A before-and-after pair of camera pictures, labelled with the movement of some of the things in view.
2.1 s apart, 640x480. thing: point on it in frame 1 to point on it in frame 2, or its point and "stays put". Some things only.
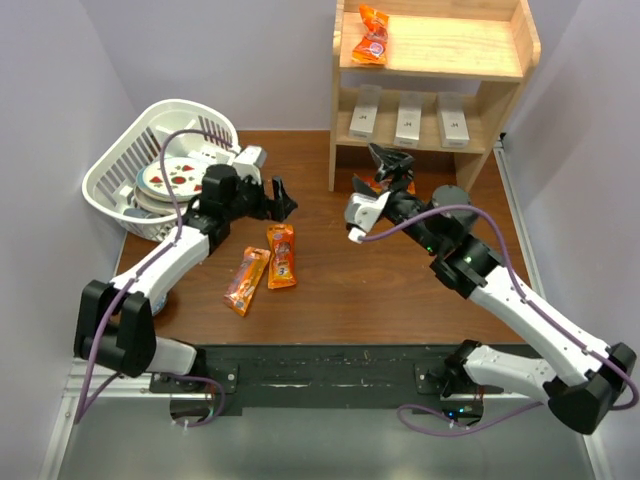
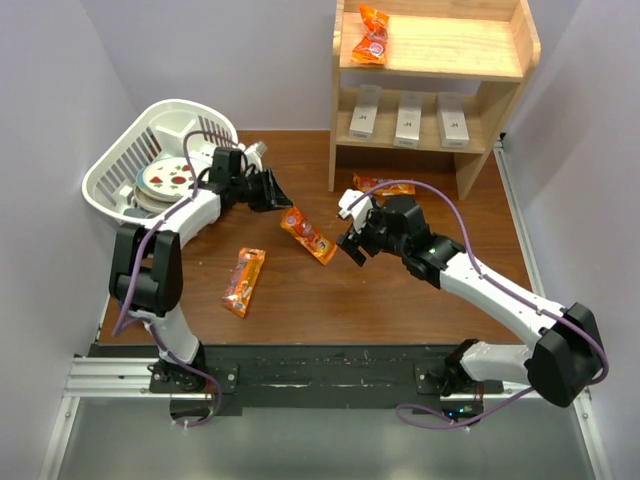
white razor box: (408, 124) stays put
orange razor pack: (371, 47) stays put
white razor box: (452, 121) stays put
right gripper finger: (386, 160) to (356, 252)
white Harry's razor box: (364, 118) stays put
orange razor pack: (282, 269) to (309, 236)
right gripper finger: (360, 187) to (347, 240)
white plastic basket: (109, 187) stays put
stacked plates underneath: (162, 208) stays put
